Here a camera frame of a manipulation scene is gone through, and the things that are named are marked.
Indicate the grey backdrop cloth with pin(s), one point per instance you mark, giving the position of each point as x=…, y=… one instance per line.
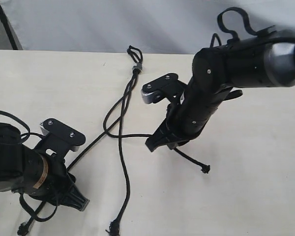
x=154, y=26

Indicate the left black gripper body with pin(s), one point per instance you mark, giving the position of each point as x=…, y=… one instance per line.
x=59, y=187

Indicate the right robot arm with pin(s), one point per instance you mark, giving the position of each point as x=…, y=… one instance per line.
x=219, y=74

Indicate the black backdrop stand pole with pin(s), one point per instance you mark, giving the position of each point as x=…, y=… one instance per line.
x=8, y=31

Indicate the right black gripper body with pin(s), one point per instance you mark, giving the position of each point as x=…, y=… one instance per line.
x=179, y=131

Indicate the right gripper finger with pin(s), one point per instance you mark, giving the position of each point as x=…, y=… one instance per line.
x=172, y=146
x=163, y=136

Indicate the grey metal cable clamp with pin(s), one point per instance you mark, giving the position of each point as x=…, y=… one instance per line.
x=137, y=68

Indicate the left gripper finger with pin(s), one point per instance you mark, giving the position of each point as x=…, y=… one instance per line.
x=74, y=198

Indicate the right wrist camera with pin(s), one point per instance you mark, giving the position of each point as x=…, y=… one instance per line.
x=167, y=86

